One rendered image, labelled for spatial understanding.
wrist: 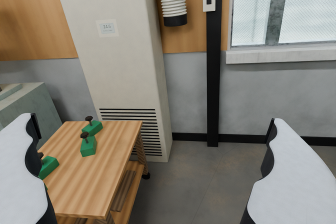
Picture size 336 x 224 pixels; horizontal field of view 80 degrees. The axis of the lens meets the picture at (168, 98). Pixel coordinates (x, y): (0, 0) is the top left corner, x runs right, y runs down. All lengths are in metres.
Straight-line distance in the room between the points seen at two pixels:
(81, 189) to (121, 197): 0.38
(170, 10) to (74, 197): 1.10
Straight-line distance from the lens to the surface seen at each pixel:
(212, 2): 1.38
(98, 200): 1.02
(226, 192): 1.62
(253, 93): 1.72
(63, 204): 1.08
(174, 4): 1.32
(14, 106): 1.78
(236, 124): 1.87
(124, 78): 1.41
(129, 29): 1.29
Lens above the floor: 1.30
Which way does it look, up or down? 29 degrees down
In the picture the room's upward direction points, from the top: 6 degrees counter-clockwise
